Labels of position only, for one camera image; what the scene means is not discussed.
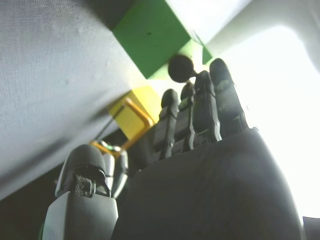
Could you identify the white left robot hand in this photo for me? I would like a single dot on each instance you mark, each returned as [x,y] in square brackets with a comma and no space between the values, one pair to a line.
[212,187]

